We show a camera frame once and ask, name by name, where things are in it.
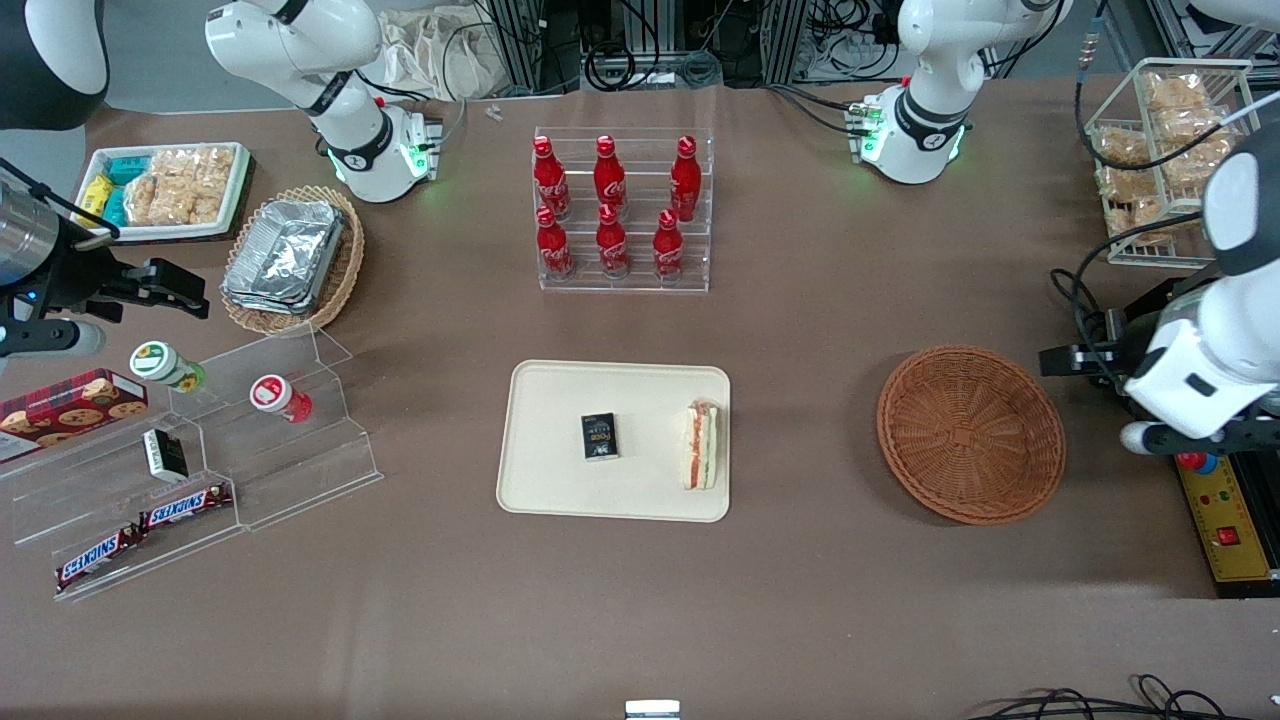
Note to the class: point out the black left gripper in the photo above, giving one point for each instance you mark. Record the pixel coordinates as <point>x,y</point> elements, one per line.
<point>1146,327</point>

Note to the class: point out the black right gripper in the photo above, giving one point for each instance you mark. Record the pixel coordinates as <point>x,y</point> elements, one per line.
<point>78,281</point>

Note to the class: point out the triangle sandwich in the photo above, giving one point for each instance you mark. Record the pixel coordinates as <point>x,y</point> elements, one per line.
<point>702,448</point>

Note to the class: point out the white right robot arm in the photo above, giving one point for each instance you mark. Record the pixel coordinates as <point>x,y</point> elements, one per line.
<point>350,130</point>

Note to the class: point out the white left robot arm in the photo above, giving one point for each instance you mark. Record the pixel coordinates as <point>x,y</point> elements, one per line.
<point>930,110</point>

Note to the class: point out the white rectangular snack tray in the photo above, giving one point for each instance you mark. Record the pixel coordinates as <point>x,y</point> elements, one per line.
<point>90,225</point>

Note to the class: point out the round brown wicker basket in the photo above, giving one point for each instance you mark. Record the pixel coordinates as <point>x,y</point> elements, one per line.
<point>970,435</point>

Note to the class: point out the oval light wicker basket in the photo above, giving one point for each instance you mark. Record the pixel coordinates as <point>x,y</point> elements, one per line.
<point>345,270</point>

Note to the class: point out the cream plastic tray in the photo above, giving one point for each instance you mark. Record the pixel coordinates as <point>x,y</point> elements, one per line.
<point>560,480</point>

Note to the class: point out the green lid sunflower cup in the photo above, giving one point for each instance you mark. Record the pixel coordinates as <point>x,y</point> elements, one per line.
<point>155,362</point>

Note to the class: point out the rice cracker pack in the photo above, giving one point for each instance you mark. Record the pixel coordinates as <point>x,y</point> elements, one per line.
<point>1195,150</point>
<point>1175,92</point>
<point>1130,200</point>
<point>155,200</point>
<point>1122,145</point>
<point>208,180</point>

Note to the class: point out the teal snack packet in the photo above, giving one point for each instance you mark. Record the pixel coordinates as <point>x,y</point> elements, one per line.
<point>116,206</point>
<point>128,168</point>

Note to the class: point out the stack of foil trays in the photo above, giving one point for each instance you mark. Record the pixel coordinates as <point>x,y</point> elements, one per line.
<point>285,255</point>

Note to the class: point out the yellow snack packet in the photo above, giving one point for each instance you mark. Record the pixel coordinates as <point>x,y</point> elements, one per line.
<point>97,190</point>

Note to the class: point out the red lid strawberry cup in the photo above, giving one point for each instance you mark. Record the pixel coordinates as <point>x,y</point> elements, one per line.
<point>272,393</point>

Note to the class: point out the red emergency stop button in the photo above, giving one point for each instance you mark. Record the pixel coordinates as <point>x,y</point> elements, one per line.
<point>1196,463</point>

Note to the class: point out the red plaid cookie box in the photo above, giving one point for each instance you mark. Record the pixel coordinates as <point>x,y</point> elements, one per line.
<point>70,410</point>

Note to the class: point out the black box with white side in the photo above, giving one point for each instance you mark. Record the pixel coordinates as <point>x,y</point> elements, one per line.
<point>165,455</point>

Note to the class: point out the Snickers chocolate bar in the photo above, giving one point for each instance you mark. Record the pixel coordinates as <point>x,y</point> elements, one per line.
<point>95,556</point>
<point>186,508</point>

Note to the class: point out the clear acrylic stepped display stand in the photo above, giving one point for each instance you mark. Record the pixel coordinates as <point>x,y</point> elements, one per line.
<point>300,470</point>

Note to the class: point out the yellow control box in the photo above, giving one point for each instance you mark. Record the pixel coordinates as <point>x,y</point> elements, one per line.
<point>1235,560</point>

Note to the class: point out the white cloth bag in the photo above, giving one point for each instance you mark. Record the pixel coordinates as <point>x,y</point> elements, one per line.
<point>440,55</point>

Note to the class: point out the red cola bottle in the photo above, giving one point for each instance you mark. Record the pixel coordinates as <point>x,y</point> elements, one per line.
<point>685,178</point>
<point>669,246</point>
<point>609,175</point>
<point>553,248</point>
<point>548,175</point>
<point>611,246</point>

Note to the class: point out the clear acrylic bottle rack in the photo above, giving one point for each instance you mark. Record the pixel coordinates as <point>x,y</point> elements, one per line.
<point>640,275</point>

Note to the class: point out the small black box with barcode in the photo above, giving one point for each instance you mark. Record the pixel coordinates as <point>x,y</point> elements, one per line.
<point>600,437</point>

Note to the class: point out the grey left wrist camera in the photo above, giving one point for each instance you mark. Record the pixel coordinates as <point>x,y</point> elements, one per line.
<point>1142,438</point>

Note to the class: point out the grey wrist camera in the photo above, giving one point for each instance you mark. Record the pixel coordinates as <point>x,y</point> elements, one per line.
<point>1142,438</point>
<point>50,338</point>

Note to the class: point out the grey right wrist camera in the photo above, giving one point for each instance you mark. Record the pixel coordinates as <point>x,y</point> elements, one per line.
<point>50,338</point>

